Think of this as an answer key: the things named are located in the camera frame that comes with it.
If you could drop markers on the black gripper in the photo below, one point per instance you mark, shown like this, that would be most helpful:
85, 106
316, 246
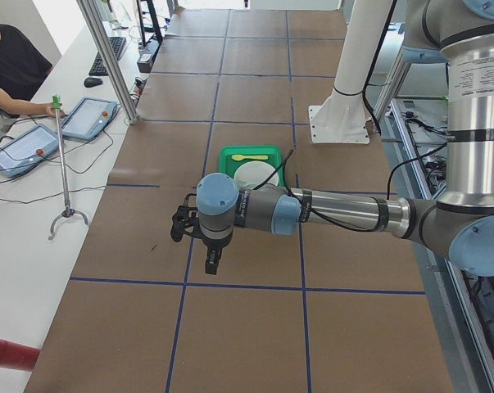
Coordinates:
214, 243

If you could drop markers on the yellow plastic spoon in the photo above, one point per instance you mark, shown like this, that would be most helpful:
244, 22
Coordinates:
239, 157

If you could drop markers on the green plastic tray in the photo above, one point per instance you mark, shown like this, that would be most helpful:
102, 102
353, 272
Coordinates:
228, 166

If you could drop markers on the far teach pendant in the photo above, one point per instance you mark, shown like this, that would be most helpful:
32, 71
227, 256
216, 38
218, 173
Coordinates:
88, 118

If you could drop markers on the teach pendant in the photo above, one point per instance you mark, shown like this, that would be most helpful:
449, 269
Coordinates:
24, 152
88, 118

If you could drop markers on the near teach pendant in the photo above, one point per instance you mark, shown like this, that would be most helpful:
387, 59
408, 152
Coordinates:
24, 152

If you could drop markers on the black computer box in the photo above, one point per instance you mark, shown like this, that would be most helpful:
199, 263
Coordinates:
147, 56

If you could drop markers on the black computer mouse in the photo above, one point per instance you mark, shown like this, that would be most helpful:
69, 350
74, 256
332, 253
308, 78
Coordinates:
92, 81

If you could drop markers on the red fire extinguisher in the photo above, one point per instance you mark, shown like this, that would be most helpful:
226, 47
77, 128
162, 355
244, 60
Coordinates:
17, 356

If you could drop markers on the person in black shirt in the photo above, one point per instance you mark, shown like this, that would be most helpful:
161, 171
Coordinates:
23, 69

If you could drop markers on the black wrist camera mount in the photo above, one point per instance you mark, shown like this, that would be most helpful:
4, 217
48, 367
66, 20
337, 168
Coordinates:
185, 221

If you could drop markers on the green handled grabber tool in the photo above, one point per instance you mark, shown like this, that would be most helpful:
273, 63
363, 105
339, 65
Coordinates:
68, 210

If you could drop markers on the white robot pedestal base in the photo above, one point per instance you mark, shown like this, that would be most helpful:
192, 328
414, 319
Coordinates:
341, 118

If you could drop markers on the aluminium frame post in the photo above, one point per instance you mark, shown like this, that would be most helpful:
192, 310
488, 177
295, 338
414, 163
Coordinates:
93, 20

